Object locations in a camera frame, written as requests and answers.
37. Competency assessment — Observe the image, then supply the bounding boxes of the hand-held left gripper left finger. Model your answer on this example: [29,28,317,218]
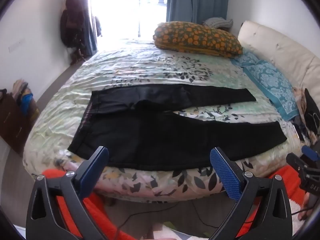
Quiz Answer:
[26,146,109,240]

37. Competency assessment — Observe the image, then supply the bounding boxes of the bed with floral sheet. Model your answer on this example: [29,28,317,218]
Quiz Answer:
[22,39,313,203]

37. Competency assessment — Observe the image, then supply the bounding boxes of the pile of clothes on dresser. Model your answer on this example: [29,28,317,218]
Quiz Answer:
[11,79,34,115]

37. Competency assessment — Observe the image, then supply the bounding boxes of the brown wooden dresser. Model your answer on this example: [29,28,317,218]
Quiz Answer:
[0,90,40,155]

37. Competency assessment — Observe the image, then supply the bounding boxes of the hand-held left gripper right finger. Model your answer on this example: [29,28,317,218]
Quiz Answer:
[209,147,293,240]

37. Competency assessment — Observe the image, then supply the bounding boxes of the cream padded headboard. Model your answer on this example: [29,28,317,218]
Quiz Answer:
[237,20,320,98]

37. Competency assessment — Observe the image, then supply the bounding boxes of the grey knitted cloth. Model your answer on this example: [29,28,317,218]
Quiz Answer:
[202,17,233,29]

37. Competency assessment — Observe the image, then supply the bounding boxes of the black cable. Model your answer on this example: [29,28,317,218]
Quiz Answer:
[117,200,250,233]

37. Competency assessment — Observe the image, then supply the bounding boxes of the orange fuzzy rug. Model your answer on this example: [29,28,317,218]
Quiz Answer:
[41,166,310,240]

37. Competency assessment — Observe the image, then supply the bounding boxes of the dark hanging clothes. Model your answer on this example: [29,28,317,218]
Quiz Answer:
[59,0,88,65]

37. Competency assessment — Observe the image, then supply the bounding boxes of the teal patterned pillow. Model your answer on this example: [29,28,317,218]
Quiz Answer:
[230,51,260,68]
[242,61,300,121]

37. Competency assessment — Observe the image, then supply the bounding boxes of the black pants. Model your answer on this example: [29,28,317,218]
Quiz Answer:
[67,83,287,172]

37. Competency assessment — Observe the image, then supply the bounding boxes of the heap of clothes beside bed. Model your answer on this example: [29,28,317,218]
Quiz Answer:
[291,87,320,145]

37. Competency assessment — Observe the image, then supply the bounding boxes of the person's right hand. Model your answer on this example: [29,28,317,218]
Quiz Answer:
[299,192,319,222]

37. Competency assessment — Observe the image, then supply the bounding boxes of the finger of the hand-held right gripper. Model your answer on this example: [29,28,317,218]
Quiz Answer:
[301,145,320,162]
[286,153,310,180]

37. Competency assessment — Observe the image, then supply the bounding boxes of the orange flowered pillow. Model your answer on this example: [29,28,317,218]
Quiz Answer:
[154,22,243,59]

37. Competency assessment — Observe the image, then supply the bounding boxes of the dark blue curtain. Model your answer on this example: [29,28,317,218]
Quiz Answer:
[82,5,98,57]

